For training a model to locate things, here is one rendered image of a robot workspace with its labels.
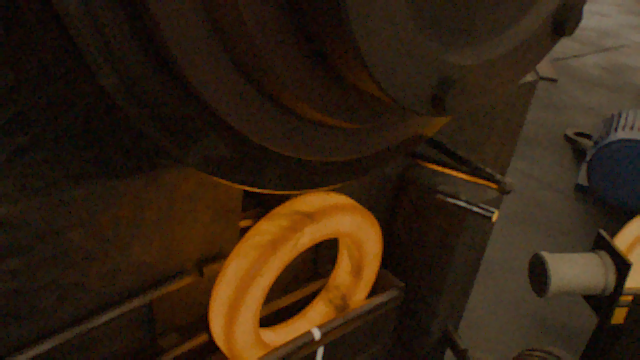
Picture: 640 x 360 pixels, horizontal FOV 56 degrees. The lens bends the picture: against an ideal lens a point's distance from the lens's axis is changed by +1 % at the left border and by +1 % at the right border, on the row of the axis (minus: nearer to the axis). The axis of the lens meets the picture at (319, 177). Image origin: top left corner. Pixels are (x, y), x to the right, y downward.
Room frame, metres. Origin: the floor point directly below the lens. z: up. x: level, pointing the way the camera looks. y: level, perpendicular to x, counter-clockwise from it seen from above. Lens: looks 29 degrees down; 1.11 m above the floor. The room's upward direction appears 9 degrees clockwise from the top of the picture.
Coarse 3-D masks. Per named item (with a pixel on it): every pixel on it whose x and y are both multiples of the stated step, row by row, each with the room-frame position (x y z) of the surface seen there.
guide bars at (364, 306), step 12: (396, 288) 0.50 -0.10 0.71; (372, 300) 0.48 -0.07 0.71; (384, 300) 0.48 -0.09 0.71; (348, 312) 0.45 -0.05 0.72; (360, 312) 0.46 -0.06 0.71; (324, 324) 0.43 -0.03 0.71; (336, 324) 0.44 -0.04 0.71; (348, 324) 0.46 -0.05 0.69; (300, 336) 0.41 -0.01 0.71; (312, 336) 0.41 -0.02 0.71; (324, 336) 0.44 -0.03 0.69; (276, 348) 0.39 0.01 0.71; (288, 348) 0.39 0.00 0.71; (300, 348) 0.40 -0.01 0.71
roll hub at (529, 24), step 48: (288, 0) 0.30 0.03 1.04; (336, 0) 0.27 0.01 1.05; (384, 0) 0.29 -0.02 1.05; (432, 0) 0.33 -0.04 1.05; (480, 0) 0.36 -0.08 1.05; (528, 0) 0.40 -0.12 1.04; (576, 0) 0.43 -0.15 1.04; (336, 48) 0.29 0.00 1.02; (384, 48) 0.29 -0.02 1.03; (432, 48) 0.32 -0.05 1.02; (480, 48) 0.37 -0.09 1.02; (528, 48) 0.40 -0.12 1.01; (384, 96) 0.30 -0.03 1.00; (432, 96) 0.33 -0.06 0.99; (480, 96) 0.37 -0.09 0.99
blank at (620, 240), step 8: (632, 224) 0.67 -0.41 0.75; (624, 232) 0.67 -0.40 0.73; (632, 232) 0.66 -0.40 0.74; (616, 240) 0.67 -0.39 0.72; (624, 240) 0.66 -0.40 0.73; (632, 240) 0.65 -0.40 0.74; (624, 248) 0.65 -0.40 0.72; (632, 248) 0.65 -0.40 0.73; (632, 256) 0.65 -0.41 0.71; (632, 272) 0.65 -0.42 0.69; (632, 280) 0.65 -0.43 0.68; (632, 296) 0.65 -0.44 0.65
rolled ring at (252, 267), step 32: (320, 192) 0.46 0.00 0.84; (256, 224) 0.41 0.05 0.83; (288, 224) 0.41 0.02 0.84; (320, 224) 0.42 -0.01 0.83; (352, 224) 0.45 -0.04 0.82; (256, 256) 0.39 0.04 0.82; (288, 256) 0.40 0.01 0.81; (352, 256) 0.48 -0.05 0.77; (224, 288) 0.38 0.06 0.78; (256, 288) 0.38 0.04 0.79; (352, 288) 0.47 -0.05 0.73; (224, 320) 0.37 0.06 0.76; (256, 320) 0.38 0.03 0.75; (320, 320) 0.45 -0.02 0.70; (256, 352) 0.39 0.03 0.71
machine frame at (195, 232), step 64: (0, 0) 0.38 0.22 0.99; (0, 64) 0.38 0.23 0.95; (64, 64) 0.41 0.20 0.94; (0, 128) 0.37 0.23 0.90; (64, 128) 0.40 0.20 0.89; (128, 128) 0.44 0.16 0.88; (448, 128) 0.69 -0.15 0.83; (512, 128) 0.80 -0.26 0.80; (0, 192) 0.34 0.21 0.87; (64, 192) 0.35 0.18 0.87; (128, 192) 0.38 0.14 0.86; (192, 192) 0.43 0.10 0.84; (256, 192) 0.54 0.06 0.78; (384, 192) 0.61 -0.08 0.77; (0, 256) 0.32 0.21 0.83; (64, 256) 0.35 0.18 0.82; (128, 256) 0.38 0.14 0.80; (192, 256) 0.43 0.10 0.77; (0, 320) 0.31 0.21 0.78; (64, 320) 0.35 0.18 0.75; (128, 320) 0.38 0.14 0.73; (192, 320) 0.43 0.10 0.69
